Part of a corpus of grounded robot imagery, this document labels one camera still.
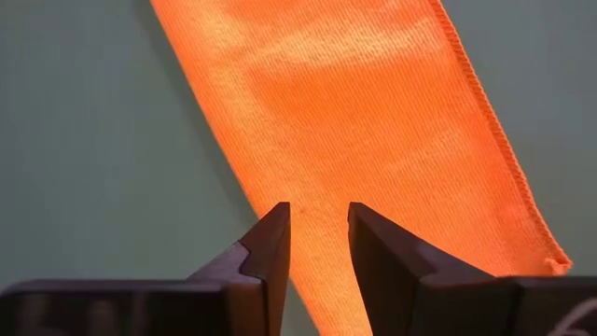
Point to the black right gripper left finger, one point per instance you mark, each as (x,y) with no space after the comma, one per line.
(266,247)

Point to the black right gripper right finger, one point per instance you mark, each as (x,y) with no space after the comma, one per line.
(392,261)

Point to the orange microfiber towel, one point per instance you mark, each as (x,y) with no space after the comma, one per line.
(350,116)

